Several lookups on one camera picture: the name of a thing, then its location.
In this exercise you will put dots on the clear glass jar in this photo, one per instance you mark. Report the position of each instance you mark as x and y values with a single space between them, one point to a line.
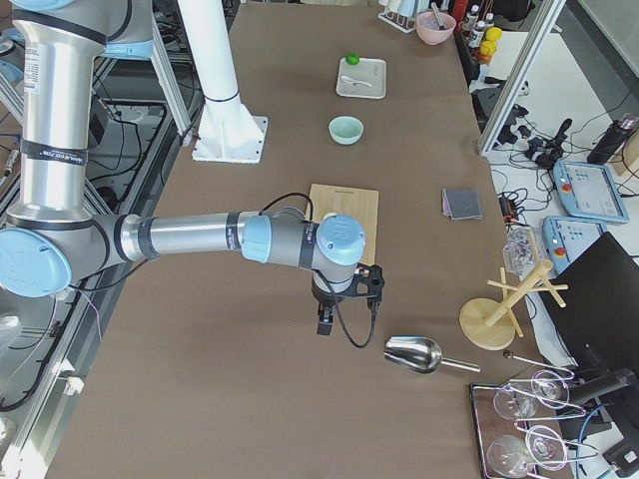
521 251

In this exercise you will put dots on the lower teach pendant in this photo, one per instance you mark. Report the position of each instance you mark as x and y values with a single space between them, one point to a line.
567 238

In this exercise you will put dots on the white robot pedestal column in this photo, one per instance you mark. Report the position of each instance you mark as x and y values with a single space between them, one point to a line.
228 132

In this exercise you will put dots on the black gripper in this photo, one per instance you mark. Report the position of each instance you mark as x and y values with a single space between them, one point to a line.
323 300

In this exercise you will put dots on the green lime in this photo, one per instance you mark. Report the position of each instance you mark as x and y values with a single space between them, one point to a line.
352 58

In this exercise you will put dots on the upper teach pendant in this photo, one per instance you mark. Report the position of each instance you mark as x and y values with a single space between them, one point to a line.
588 191

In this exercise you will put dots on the teach pendant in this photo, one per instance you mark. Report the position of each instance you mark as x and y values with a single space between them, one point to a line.
567 238
588 191

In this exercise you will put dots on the bamboo cutting board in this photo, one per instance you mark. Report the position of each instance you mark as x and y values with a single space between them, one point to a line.
358 203

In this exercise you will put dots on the grey folded cloth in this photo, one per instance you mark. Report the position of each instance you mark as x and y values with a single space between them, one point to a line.
461 204

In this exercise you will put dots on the white rectangular tray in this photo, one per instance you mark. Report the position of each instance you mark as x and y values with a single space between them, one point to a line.
368 69

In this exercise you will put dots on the steel scoop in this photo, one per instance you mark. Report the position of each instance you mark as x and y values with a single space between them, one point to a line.
421 354

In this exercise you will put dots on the pink bowl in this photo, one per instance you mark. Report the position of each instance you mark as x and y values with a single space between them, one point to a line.
428 29

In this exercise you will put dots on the wine glass rack tray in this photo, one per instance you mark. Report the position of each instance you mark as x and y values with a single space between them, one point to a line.
517 425

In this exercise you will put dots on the light green bowl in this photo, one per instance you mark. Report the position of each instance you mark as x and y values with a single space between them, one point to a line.
345 130

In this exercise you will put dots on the black monitor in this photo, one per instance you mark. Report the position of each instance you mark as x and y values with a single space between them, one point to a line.
599 324

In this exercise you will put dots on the wooden mug tree stand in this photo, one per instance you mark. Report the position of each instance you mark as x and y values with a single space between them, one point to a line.
492 325

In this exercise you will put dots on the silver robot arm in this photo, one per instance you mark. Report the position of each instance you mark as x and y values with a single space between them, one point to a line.
51 242

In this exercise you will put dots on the yellow toy fruit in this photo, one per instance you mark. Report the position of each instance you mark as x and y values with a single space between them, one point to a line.
488 46

